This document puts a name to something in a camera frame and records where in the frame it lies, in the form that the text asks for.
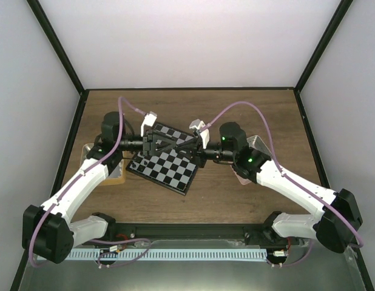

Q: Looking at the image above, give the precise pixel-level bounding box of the black enclosure frame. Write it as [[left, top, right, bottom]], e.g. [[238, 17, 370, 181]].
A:
[[10, 0, 375, 291]]

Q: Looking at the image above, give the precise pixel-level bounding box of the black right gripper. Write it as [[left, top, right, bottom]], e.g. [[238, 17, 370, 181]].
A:
[[176, 138, 236, 169]]

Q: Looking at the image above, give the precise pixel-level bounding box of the black and white chessboard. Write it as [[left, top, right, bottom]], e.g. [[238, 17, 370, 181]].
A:
[[126, 121, 211, 197]]

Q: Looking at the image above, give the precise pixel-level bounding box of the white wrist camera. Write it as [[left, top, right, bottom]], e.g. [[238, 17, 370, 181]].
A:
[[189, 119, 210, 149], [141, 112, 158, 137]]

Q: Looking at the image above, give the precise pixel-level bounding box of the orange rimmed metal tray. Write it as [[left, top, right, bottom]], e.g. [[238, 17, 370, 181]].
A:
[[79, 143, 127, 186]]

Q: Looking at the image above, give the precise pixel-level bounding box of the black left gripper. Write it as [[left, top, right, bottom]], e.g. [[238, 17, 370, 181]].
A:
[[118, 129, 177, 157]]

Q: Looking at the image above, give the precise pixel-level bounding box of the light blue slotted cable duct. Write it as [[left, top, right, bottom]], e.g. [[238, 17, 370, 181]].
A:
[[67, 249, 267, 262]]

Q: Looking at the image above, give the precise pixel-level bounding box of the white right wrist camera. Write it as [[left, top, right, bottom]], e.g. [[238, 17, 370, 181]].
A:
[[189, 119, 210, 149]]

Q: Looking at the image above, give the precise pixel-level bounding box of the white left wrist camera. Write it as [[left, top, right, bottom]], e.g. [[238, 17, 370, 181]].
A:
[[141, 112, 158, 137]]

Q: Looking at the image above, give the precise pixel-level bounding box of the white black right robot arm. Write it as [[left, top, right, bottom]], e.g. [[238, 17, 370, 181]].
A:
[[175, 119, 363, 253]]

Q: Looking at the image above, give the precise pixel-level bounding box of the pink rimmed metal tray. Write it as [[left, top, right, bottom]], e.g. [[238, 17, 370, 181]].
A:
[[232, 135, 272, 185]]

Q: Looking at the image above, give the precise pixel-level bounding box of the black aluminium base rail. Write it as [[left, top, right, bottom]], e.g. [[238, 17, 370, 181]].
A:
[[100, 223, 300, 247]]

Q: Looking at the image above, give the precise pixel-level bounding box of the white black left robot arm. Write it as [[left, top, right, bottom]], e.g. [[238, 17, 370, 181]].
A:
[[22, 112, 177, 267]]

